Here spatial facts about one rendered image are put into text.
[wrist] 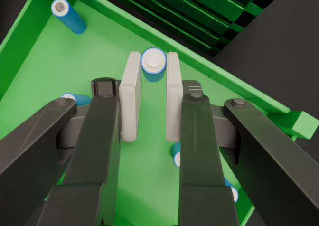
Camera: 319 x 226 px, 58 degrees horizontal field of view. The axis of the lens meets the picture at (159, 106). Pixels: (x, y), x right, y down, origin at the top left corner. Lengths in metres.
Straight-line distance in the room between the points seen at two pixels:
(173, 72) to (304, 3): 0.64
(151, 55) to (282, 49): 0.56
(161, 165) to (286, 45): 0.48
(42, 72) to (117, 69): 0.09
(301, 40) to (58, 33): 0.55
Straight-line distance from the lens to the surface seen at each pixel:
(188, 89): 0.16
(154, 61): 0.19
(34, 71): 0.37
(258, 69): 0.70
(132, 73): 0.15
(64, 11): 0.30
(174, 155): 0.28
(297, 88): 0.73
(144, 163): 0.34
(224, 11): 0.43
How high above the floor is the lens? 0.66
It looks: 90 degrees down
